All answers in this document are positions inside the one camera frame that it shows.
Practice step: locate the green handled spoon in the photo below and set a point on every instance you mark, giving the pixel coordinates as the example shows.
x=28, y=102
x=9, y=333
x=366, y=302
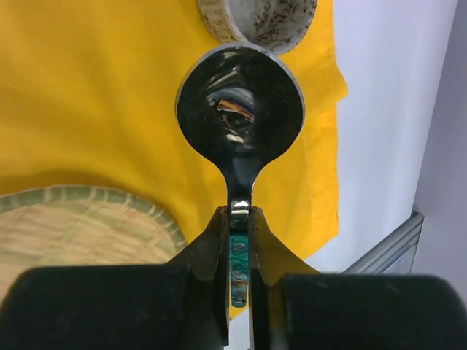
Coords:
x=240, y=108

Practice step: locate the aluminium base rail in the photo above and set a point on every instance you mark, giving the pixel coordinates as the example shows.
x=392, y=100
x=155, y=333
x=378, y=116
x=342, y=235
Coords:
x=394, y=254

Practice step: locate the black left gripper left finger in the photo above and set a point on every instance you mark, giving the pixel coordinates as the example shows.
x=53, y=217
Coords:
x=181, y=304

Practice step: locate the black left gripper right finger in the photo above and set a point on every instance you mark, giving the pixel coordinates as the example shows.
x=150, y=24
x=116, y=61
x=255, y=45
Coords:
x=293, y=306

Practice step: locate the speckled ceramic cup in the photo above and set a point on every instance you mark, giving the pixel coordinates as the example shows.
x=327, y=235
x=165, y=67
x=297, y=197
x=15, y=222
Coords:
x=277, y=25

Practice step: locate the yellow printed cloth placemat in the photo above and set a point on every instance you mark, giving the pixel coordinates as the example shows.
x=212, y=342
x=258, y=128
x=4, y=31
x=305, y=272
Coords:
x=87, y=97

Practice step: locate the round woven yellow plate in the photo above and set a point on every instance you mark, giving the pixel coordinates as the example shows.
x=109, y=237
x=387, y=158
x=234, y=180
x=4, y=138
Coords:
x=83, y=225

